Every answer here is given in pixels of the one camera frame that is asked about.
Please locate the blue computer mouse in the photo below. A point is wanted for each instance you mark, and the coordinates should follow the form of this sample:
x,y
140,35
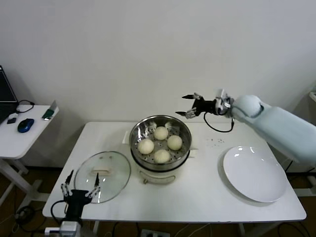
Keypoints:
x,y
25,125

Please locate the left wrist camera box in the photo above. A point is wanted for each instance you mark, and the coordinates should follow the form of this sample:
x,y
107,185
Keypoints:
x,y
69,228

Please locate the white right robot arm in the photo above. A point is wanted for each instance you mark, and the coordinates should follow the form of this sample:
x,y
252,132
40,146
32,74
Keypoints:
x,y
276,123

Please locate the small black adapter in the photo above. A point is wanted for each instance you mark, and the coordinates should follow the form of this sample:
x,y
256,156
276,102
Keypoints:
x,y
11,121

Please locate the small white side table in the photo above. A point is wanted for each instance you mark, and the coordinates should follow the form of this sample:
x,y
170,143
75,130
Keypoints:
x,y
19,143

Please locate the white steamed baozi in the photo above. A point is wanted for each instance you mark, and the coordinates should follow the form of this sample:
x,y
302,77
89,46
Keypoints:
x,y
145,146
174,142
162,156
161,133

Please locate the white power strip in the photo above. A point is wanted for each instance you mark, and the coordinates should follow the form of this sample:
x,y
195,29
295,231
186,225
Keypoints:
x,y
153,233

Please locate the black laptop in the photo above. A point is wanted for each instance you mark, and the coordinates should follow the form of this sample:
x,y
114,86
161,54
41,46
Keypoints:
x,y
6,93

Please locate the perforated steel steamer basket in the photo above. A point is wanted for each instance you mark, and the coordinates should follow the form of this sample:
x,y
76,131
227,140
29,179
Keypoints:
x,y
138,133

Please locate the white metal floor frame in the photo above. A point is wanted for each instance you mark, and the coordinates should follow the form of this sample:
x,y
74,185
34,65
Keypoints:
x,y
304,191

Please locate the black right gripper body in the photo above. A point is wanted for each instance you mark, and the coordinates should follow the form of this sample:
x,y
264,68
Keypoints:
x,y
206,106

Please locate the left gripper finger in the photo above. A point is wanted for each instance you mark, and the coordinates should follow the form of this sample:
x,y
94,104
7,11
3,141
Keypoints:
x,y
66,185
95,188

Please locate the green card in holder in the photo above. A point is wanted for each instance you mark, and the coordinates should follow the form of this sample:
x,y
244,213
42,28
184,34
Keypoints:
x,y
48,113

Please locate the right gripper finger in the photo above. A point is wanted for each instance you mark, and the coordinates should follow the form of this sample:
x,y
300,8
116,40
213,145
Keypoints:
x,y
188,113
193,96

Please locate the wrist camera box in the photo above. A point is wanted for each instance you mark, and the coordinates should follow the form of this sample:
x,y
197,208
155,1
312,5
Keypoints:
x,y
223,101
69,228

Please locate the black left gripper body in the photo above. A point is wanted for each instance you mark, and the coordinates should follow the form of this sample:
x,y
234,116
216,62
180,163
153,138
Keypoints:
x,y
76,200

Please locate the large white plate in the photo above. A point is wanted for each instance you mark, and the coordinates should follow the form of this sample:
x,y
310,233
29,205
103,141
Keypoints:
x,y
254,175

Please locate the round glass pot lid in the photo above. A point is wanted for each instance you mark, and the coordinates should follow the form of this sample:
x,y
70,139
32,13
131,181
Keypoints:
x,y
111,182

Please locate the scattered dark crumbs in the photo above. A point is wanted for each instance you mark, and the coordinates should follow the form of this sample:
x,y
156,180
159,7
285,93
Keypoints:
x,y
218,141

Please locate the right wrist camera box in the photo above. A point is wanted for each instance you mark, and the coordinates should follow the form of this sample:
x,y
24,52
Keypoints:
x,y
223,101

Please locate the white rectangular work table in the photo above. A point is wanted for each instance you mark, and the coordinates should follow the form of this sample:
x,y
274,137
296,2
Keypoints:
x,y
197,197

